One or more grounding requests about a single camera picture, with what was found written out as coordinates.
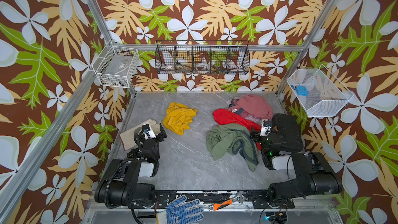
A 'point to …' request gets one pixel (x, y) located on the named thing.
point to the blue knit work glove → (179, 211)
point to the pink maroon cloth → (253, 108)
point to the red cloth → (224, 116)
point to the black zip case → (289, 132)
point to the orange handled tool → (215, 206)
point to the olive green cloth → (222, 139)
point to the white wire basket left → (117, 65)
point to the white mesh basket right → (320, 93)
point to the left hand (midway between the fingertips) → (150, 124)
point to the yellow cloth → (179, 117)
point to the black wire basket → (202, 57)
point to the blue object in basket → (301, 90)
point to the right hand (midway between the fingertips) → (259, 125)
